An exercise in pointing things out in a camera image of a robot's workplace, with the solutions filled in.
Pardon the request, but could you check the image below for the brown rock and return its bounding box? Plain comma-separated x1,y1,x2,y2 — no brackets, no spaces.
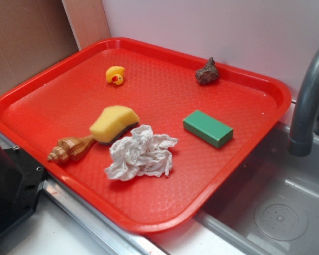
195,57,219,85

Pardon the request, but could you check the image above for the yellow rubber duck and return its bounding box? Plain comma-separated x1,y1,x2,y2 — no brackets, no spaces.
105,66,125,85

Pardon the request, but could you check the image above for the grey plastic sink basin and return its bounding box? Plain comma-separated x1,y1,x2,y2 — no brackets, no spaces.
195,124,319,254

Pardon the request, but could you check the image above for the crumpled white paper towel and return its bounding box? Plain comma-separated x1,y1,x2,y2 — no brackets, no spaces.
104,125,179,181

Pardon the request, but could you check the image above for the black box object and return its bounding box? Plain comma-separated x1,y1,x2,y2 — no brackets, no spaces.
0,146,46,238

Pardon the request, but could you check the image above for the brown cardboard panel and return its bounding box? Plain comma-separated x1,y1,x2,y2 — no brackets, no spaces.
0,1,78,95

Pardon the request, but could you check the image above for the brown striped seashell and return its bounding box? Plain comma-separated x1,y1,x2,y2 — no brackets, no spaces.
47,135,96,164

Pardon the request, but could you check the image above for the green rectangular block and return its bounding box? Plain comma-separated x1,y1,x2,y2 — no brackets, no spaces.
183,110,233,149

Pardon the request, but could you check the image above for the yellow sponge with scourer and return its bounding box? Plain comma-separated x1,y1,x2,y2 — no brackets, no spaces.
89,105,140,145

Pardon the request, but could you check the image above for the grey faucet spout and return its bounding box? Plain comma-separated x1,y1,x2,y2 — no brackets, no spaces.
288,49,319,157

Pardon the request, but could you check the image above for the red plastic tray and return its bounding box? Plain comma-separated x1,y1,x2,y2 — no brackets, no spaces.
0,38,291,234

